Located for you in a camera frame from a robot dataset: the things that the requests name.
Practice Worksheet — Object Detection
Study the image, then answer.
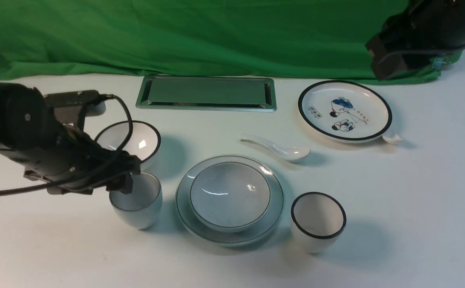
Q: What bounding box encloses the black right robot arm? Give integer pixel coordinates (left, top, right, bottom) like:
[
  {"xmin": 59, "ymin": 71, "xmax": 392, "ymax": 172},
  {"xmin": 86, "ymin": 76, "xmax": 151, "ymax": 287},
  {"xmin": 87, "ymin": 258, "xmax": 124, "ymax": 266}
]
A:
[{"xmin": 365, "ymin": 0, "xmax": 465, "ymax": 80}]

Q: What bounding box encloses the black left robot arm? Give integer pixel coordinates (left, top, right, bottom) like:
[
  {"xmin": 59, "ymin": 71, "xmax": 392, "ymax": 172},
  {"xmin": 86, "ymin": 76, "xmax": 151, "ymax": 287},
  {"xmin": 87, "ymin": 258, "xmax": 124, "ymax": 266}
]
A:
[{"xmin": 0, "ymin": 82, "xmax": 140, "ymax": 196}]

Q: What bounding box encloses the black-rimmed white cup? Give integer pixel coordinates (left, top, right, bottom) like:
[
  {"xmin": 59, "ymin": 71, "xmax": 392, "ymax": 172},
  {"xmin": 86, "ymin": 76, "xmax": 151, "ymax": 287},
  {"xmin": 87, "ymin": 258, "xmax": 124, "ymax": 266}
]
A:
[{"xmin": 290, "ymin": 192, "xmax": 347, "ymax": 254}]

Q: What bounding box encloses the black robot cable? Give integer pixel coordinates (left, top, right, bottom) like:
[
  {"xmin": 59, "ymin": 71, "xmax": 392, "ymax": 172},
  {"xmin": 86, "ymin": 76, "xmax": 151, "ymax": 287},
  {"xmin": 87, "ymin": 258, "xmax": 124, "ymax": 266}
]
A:
[{"xmin": 0, "ymin": 94, "xmax": 134, "ymax": 198}]

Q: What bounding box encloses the black-rimmed white bowl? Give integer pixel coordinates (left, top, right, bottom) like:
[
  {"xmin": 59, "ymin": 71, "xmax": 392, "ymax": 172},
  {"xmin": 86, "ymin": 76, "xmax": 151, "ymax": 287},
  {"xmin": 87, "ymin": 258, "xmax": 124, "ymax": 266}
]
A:
[{"xmin": 94, "ymin": 120, "xmax": 161, "ymax": 172}]

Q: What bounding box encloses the illustrated black-rimmed plate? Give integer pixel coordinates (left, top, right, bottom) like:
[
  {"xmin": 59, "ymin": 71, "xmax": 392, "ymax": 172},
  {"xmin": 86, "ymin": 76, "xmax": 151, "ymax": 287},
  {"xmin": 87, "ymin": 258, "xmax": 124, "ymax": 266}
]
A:
[{"xmin": 298, "ymin": 80, "xmax": 393, "ymax": 143}]

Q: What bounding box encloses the large white thin-rimmed plate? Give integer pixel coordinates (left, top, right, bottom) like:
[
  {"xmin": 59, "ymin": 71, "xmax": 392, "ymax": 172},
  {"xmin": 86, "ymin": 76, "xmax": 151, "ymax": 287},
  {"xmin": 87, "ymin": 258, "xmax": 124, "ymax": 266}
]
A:
[{"xmin": 175, "ymin": 155, "xmax": 285, "ymax": 247}]

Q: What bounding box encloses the thin-rimmed shallow white bowl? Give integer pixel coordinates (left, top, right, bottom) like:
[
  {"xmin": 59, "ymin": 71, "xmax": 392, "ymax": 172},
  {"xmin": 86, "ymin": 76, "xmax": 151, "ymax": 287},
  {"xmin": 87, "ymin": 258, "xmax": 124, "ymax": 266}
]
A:
[{"xmin": 188, "ymin": 162, "xmax": 273, "ymax": 233}]

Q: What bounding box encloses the green backdrop cloth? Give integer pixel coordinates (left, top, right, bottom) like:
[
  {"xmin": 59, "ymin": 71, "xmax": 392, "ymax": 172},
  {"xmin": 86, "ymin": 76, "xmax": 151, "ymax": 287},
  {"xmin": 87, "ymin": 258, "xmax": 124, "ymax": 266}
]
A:
[{"xmin": 0, "ymin": 0, "xmax": 441, "ymax": 84}]

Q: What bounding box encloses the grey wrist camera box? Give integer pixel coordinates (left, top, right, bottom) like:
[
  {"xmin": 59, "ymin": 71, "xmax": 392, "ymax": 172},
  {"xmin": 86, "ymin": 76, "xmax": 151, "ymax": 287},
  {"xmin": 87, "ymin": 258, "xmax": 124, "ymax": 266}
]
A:
[{"xmin": 44, "ymin": 90, "xmax": 106, "ymax": 129}]

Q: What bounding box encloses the metal table cable hatch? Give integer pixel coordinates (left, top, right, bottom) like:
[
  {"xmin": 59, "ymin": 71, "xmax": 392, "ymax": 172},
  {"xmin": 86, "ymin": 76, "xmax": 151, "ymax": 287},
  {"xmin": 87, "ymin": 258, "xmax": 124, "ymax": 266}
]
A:
[{"xmin": 136, "ymin": 75, "xmax": 277, "ymax": 112}]

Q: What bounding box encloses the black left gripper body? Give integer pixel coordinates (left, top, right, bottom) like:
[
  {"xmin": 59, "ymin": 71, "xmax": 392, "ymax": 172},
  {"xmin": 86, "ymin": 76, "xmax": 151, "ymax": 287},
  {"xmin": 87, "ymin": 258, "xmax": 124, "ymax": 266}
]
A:
[{"xmin": 7, "ymin": 124, "xmax": 128, "ymax": 195}]

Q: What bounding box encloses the thin-rimmed white cup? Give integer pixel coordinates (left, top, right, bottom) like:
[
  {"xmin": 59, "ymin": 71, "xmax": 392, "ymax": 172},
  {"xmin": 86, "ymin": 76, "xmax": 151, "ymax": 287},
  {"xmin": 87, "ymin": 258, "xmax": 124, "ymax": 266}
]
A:
[{"xmin": 108, "ymin": 172, "xmax": 163, "ymax": 230}]

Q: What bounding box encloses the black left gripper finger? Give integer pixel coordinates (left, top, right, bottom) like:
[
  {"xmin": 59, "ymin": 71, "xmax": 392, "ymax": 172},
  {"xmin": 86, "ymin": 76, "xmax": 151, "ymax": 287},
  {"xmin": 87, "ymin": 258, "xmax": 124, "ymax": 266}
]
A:
[
  {"xmin": 115, "ymin": 154, "xmax": 141, "ymax": 176},
  {"xmin": 108, "ymin": 174, "xmax": 133, "ymax": 194}
]

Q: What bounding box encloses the small white spoon behind plate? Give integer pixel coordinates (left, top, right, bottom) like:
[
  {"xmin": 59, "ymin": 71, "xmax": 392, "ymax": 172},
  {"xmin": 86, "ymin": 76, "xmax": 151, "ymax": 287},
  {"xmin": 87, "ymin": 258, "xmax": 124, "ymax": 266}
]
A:
[{"xmin": 382, "ymin": 133, "xmax": 403, "ymax": 145}]

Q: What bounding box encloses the metal clip on cloth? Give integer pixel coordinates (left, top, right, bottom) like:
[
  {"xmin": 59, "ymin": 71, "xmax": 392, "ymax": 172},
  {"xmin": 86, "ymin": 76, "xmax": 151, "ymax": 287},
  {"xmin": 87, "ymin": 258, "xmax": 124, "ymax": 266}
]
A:
[{"xmin": 432, "ymin": 57, "xmax": 451, "ymax": 72}]

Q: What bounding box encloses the white ceramic soup spoon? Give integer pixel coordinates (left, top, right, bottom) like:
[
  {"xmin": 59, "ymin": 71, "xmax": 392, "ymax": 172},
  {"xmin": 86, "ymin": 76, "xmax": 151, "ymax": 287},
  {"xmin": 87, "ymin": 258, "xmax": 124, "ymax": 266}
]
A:
[{"xmin": 239, "ymin": 135, "xmax": 311, "ymax": 163}]

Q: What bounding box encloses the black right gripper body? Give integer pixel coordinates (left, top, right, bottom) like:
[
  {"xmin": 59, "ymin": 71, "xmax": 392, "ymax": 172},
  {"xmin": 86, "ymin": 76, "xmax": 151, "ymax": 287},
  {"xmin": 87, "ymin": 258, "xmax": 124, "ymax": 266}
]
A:
[{"xmin": 365, "ymin": 13, "xmax": 465, "ymax": 80}]

